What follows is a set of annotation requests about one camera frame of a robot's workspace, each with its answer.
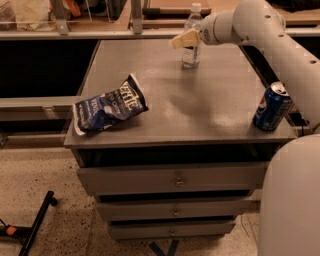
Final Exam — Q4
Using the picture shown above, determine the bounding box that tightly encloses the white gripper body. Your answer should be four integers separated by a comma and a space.
200, 14, 220, 45

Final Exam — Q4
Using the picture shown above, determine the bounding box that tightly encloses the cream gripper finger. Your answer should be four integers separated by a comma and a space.
170, 28, 201, 49

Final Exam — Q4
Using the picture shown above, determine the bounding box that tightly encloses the clear plastic water bottle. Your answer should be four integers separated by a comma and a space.
182, 3, 202, 69

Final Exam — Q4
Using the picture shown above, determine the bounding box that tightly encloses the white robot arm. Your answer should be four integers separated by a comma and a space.
171, 0, 320, 256

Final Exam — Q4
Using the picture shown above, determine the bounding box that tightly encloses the blue Kettle chip bag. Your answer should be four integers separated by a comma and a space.
72, 74, 148, 136

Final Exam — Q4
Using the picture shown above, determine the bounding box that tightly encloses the blue Pepsi soda can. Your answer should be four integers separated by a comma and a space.
253, 82, 292, 131

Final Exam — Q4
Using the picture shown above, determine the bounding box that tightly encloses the grey drawer cabinet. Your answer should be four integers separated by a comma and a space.
65, 39, 296, 230

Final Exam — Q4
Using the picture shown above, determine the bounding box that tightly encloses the top grey drawer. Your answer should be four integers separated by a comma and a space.
77, 162, 266, 196

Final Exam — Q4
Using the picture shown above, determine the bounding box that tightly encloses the grey drawer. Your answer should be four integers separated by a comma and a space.
77, 162, 266, 196
109, 221, 235, 240
97, 196, 252, 222

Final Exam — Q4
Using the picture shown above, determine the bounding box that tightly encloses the middle grey drawer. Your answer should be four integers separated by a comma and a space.
97, 196, 252, 222

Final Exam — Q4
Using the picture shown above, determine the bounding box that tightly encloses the bottom grey drawer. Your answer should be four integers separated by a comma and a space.
109, 221, 235, 240

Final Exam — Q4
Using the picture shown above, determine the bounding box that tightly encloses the black stand leg with wheel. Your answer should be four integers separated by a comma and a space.
0, 191, 58, 256

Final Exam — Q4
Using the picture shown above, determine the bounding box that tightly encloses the grey metal shelf rail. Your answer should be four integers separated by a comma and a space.
0, 2, 320, 40

